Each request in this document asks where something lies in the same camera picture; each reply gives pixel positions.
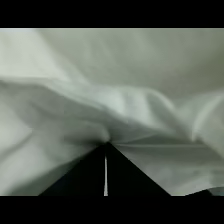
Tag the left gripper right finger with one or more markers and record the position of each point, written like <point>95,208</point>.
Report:
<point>130,176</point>

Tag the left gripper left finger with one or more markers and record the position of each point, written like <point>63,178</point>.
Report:
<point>83,176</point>

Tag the white shirt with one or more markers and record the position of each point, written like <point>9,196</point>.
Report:
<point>116,83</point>

